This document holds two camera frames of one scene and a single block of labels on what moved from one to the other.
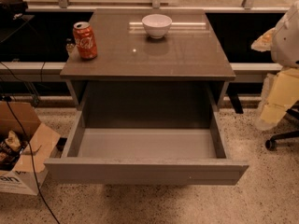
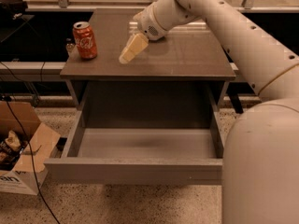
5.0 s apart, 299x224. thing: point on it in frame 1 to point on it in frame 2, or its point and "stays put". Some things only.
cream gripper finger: x=280 y=92 to x=136 y=43
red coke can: x=85 y=40 stays put
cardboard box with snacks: x=27 y=147 stays put
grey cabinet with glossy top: x=187 y=69 stays put
